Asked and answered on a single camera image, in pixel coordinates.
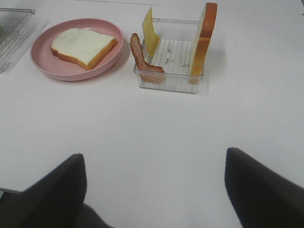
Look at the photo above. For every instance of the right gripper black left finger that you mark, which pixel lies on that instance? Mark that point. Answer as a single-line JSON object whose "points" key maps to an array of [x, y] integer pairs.
{"points": [[55, 201]]}

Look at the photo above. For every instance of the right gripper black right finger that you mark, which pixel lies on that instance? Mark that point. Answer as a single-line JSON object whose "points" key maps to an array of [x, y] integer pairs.
{"points": [[260, 197]]}

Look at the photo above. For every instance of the bread slice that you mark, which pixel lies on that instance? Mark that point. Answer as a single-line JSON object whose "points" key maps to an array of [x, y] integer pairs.
{"points": [[83, 47], [201, 42]]}

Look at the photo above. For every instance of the bacon strip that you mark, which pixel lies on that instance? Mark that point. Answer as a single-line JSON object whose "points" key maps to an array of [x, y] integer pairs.
{"points": [[142, 65]]}

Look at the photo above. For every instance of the yellow cheese slice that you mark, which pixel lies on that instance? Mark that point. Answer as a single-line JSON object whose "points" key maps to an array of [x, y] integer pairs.
{"points": [[150, 37]]}

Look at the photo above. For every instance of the pink round plate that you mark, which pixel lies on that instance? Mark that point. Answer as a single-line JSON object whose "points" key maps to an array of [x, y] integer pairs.
{"points": [[55, 68]]}

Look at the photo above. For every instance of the left clear plastic tray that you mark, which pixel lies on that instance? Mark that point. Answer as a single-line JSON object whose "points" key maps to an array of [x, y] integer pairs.
{"points": [[14, 36]]}

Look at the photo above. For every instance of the clear plastic tray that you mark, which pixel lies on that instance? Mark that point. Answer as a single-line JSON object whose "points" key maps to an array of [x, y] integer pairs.
{"points": [[173, 55], [14, 36]]}

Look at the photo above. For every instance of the right clear plastic tray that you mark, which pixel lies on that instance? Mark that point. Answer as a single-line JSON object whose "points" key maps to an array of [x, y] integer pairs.
{"points": [[173, 55]]}

